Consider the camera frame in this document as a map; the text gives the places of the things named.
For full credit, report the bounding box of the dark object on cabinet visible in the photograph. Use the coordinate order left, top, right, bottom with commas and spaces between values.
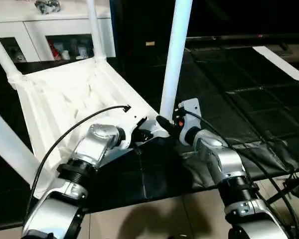
35, 0, 61, 14

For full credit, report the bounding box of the white flat board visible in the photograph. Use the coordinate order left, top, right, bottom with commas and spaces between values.
253, 46, 299, 91

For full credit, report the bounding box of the black metal bar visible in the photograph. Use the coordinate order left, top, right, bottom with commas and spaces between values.
187, 34, 299, 42

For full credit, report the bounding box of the white glass-door cabinet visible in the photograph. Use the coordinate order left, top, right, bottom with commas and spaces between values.
0, 0, 115, 63

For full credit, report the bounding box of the white plastic children's table top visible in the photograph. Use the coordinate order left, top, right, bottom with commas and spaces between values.
10, 56, 171, 194

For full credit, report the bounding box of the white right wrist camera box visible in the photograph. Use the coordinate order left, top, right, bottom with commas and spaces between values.
178, 98, 201, 128

